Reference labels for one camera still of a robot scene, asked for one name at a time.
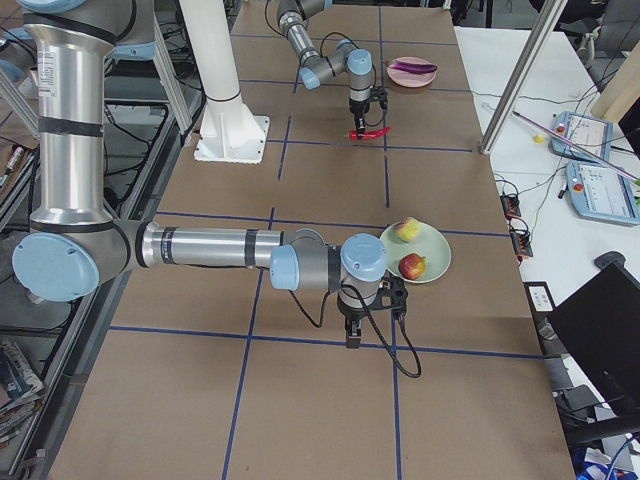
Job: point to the green plate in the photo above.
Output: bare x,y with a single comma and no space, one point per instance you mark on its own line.
427,242

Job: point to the orange circuit board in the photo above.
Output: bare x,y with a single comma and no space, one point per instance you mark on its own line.
518,229

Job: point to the blue teach pendant near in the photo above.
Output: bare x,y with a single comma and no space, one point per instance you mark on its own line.
598,193

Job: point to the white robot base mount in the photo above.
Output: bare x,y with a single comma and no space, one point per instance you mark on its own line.
229,132

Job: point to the blue teach pendant far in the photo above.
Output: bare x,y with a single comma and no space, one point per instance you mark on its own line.
593,134

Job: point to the blue teach pendant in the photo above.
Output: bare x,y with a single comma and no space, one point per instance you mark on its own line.
598,193
593,134

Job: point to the pink plate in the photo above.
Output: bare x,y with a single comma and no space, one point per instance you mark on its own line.
410,80

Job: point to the red yellow pomegranate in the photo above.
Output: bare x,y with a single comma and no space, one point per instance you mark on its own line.
412,266

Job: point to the black monitor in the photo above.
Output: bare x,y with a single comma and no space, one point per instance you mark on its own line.
599,327

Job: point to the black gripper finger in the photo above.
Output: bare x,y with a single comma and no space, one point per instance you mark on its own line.
359,125
353,333

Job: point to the stack of books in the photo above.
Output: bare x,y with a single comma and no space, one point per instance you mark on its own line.
21,390

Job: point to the green pink peach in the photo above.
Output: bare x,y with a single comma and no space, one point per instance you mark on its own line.
407,230

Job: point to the purple eggplant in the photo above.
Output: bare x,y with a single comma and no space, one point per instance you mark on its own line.
409,67

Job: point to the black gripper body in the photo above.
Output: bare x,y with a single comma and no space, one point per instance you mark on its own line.
351,315
357,109

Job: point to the aluminium frame post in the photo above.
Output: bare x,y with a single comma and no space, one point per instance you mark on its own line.
540,32

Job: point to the red chili pepper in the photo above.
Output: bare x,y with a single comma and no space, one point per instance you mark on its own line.
370,134

